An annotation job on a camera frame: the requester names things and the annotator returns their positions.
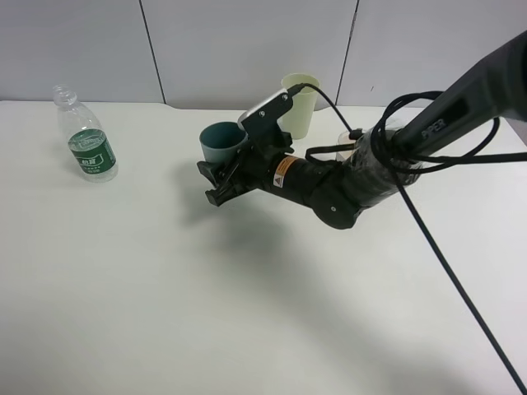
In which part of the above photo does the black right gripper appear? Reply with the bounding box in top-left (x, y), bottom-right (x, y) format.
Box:
top-left (197, 135), bottom-right (329, 207)

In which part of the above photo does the teal plastic cup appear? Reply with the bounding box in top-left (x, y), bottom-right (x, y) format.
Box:
top-left (199, 122), bottom-right (247, 164)

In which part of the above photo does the clear bottle green label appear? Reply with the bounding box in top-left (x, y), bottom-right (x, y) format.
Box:
top-left (53, 85), bottom-right (119, 183)

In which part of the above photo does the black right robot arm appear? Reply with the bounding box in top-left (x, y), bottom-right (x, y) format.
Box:
top-left (197, 34), bottom-right (526, 230)

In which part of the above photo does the pale green plastic cup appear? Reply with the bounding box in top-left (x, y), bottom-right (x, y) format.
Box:
top-left (278, 73), bottom-right (319, 140)

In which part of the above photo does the blue sleeved paper cup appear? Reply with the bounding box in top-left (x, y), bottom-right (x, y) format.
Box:
top-left (335, 132), bottom-right (357, 162)

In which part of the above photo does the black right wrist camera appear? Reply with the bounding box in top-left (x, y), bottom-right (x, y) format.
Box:
top-left (237, 89), bottom-right (293, 142)

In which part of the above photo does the black right camera cable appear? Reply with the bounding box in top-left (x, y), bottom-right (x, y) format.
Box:
top-left (287, 83), bottom-right (527, 392)

